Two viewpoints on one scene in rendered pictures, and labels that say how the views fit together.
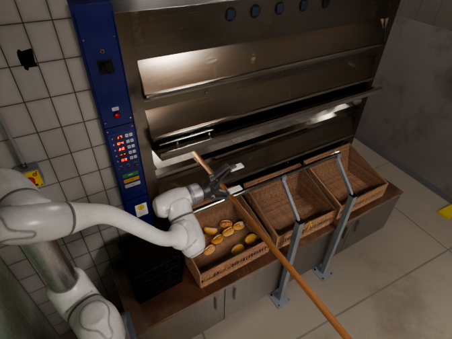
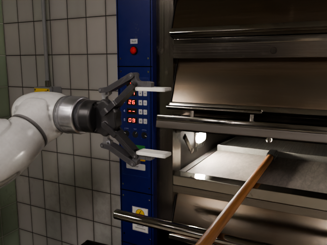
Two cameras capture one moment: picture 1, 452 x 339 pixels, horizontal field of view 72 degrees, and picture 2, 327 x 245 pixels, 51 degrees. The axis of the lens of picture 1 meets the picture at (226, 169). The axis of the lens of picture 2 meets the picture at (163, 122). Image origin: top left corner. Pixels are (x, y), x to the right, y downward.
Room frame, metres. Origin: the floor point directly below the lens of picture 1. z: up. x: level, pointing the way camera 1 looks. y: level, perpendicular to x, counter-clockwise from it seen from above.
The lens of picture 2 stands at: (0.72, -0.66, 1.61)
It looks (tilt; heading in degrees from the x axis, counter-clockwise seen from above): 10 degrees down; 58
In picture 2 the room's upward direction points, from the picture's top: straight up
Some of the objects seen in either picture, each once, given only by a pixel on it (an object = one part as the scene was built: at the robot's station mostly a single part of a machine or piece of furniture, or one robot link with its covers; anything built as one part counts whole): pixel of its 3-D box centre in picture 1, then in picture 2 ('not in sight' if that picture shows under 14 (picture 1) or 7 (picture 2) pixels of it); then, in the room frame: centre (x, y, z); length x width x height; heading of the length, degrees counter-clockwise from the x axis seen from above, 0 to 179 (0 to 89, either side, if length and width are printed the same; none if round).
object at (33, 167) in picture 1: (29, 176); (47, 97); (1.08, 0.92, 1.46); 0.10 x 0.07 x 0.10; 121
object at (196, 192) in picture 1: (194, 194); (76, 114); (0.96, 0.13, 1.49); 0.09 x 0.06 x 0.09; 31
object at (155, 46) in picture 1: (287, 13); not in sight; (1.92, -0.32, 1.99); 1.80 x 0.08 x 0.21; 121
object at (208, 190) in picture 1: (209, 188); (101, 117); (1.00, 0.07, 1.49); 0.09 x 0.07 x 0.08; 121
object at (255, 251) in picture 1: (218, 232); not in sight; (1.38, 0.04, 0.72); 0.56 x 0.49 x 0.28; 123
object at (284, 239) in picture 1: (288, 203); not in sight; (1.68, -0.49, 0.72); 0.56 x 0.49 x 0.28; 120
